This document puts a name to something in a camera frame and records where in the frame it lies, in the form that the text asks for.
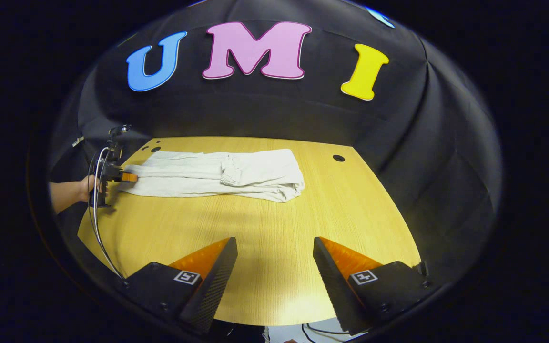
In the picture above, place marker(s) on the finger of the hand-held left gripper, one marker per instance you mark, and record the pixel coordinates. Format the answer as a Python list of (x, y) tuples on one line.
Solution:
[(129, 177)]

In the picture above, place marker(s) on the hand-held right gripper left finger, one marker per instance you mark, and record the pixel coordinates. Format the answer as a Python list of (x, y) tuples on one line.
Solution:
[(215, 281)]

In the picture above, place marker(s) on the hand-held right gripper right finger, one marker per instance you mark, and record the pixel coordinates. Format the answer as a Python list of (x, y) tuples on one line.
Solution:
[(331, 281)]

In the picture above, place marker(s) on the white jeans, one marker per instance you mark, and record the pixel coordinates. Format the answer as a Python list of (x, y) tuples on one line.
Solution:
[(198, 174)]

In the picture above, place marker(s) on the silver backdrop clip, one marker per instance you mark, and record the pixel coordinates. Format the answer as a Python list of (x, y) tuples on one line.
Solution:
[(78, 141)]

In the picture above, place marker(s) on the black backdrop cloth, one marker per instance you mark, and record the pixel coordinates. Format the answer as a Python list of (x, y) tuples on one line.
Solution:
[(236, 109)]

